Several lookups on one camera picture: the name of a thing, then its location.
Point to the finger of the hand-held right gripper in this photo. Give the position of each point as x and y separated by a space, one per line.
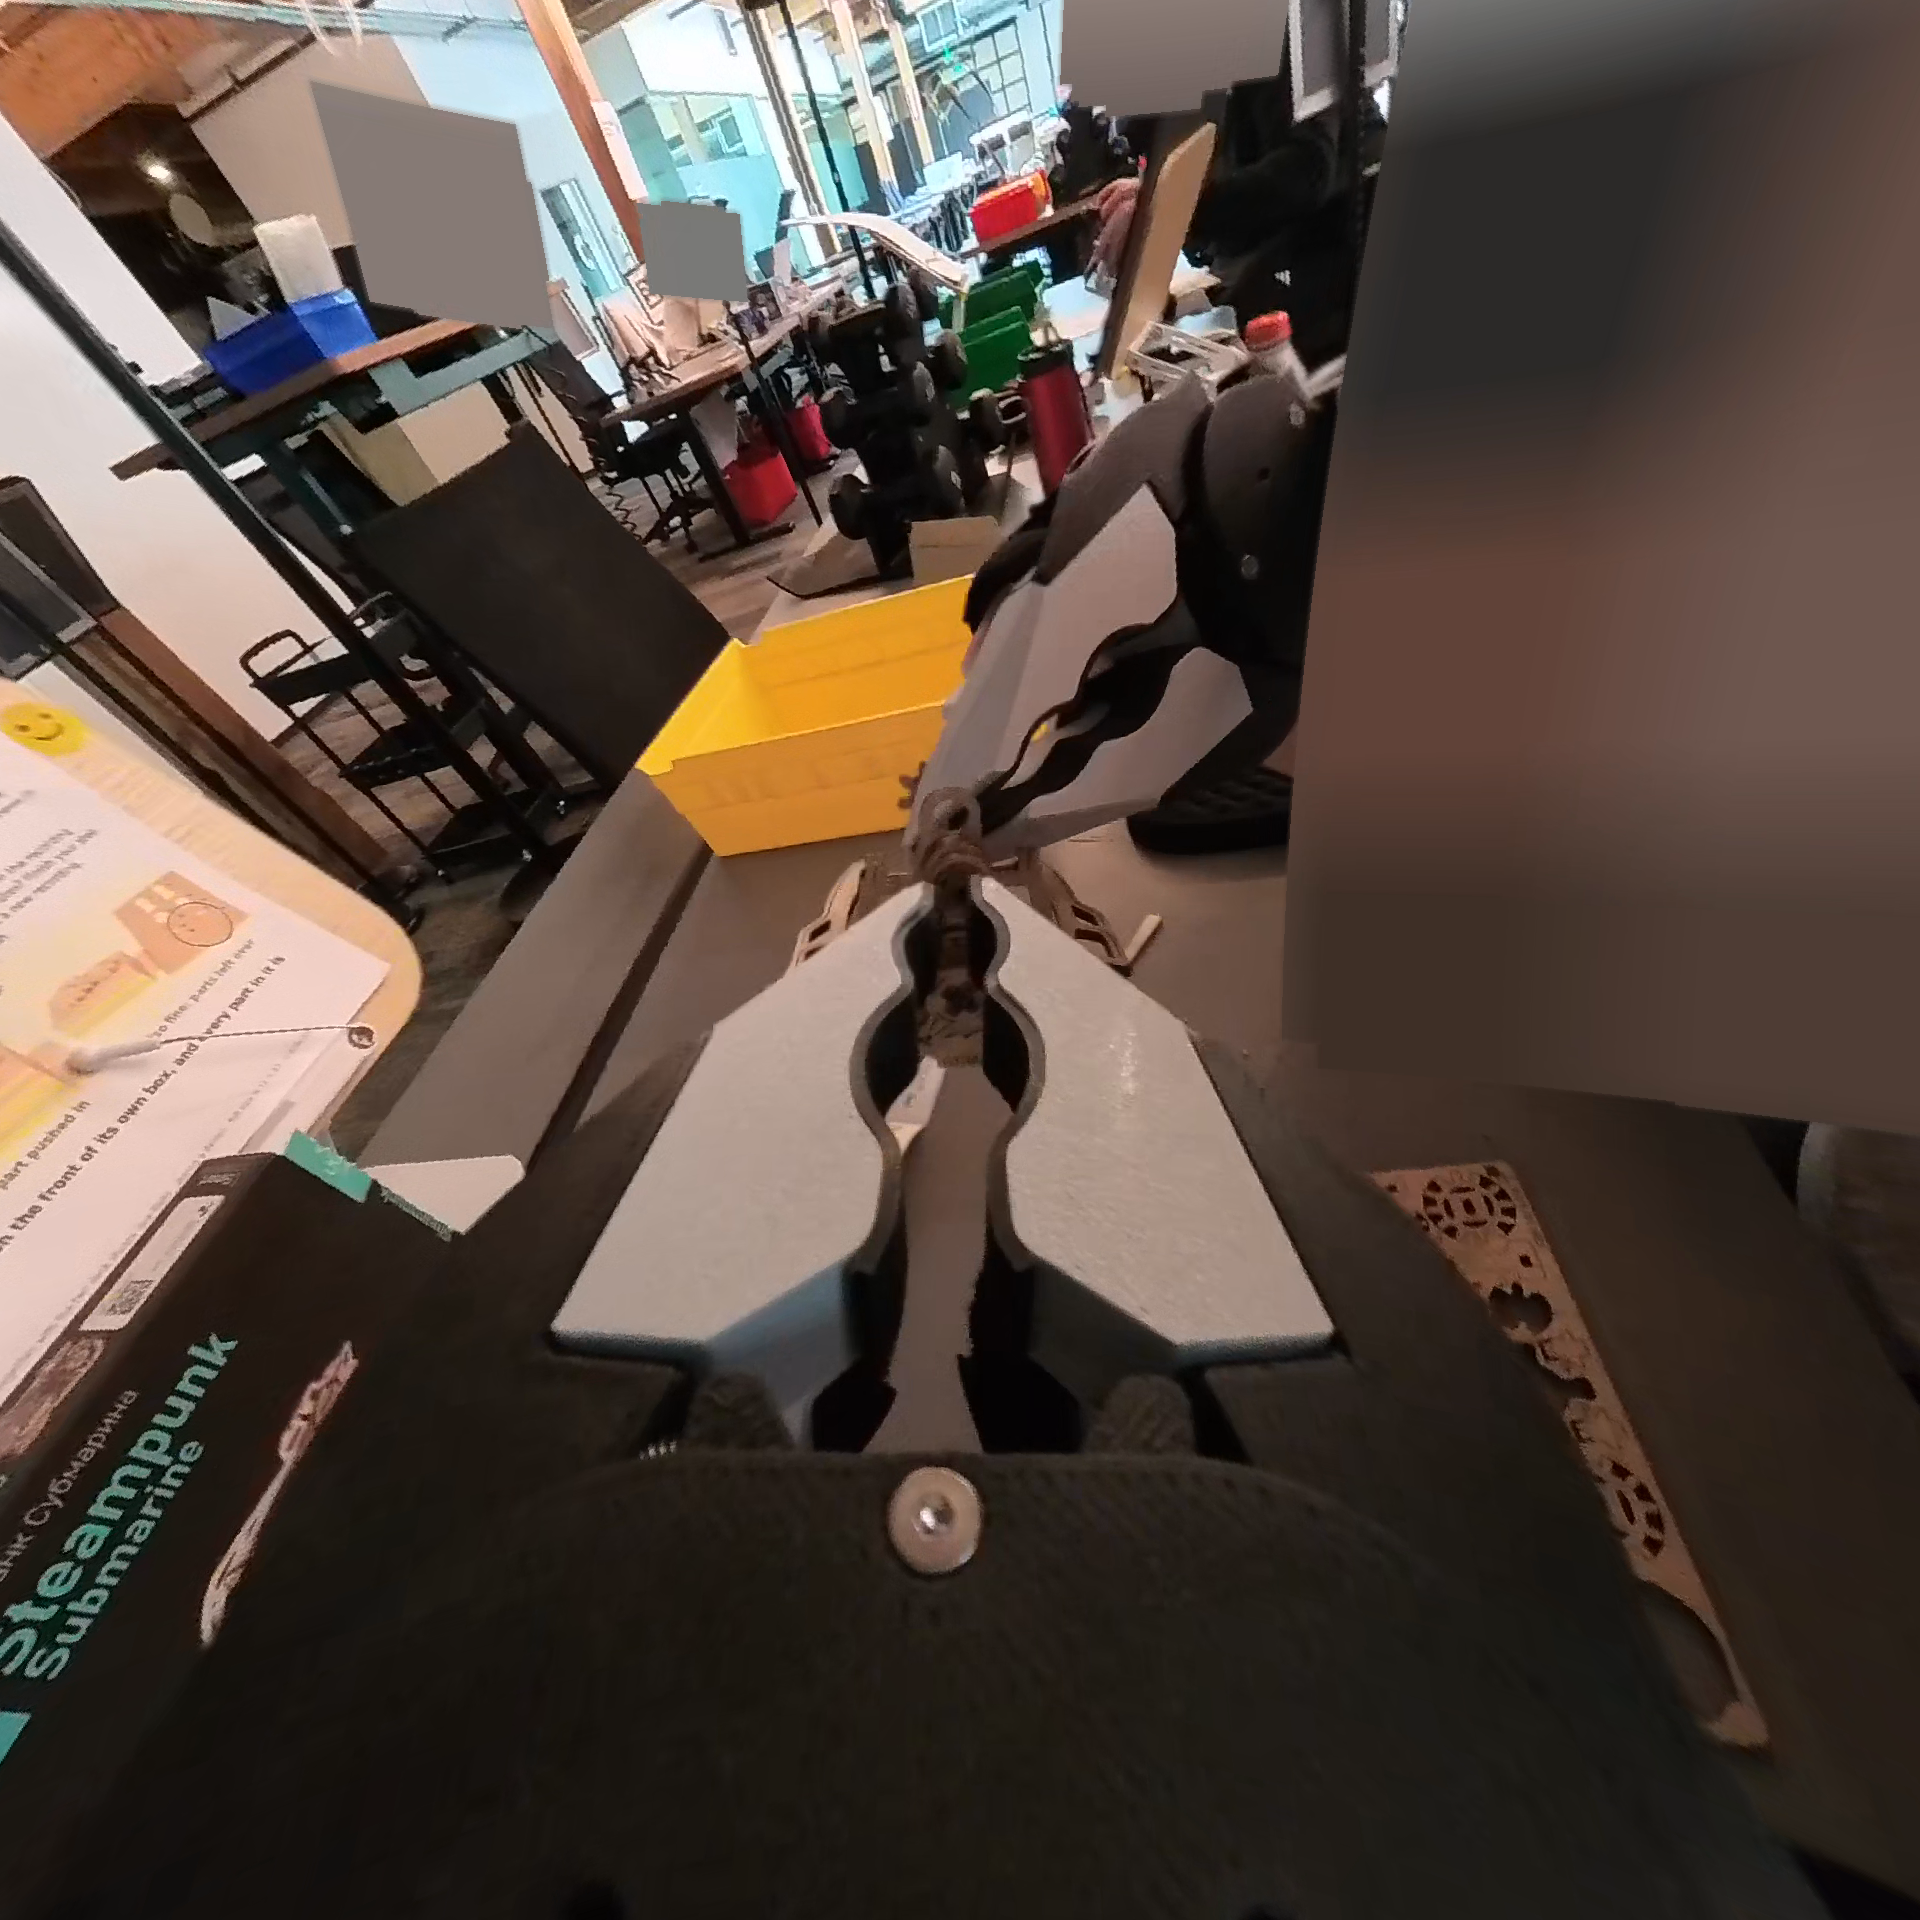
1050 645
1179 742

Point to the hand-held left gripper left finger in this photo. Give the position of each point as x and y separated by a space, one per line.
720 1171

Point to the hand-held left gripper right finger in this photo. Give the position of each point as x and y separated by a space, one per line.
1148 1171

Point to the pale wooden parts sheet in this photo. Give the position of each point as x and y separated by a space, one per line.
1500 1243

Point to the black model kit box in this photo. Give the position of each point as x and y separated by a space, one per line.
149 1440

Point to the bottle with red cap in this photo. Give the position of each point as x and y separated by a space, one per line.
1271 341

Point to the red water bottle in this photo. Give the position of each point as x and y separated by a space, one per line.
1060 412

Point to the yellow plastic bin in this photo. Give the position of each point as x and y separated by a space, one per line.
811 733

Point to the black dumbbell rack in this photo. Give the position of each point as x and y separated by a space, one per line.
886 435

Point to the tan upright board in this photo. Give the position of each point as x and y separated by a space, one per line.
1152 246

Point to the green plastic bins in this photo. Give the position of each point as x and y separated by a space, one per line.
998 352

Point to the red storage bin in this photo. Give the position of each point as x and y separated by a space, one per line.
763 482

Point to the red plastic container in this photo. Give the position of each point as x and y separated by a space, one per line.
1013 210

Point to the black office chair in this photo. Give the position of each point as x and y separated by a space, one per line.
638 458

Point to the black flat panel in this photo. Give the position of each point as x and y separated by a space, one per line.
525 598

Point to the printed instruction sheet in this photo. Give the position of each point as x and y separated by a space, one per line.
182 960

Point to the dark top desk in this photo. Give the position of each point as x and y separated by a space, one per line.
376 360

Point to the blue plastic bin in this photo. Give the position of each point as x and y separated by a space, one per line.
293 341

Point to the flat wooden model frame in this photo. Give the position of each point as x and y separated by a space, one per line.
1090 916

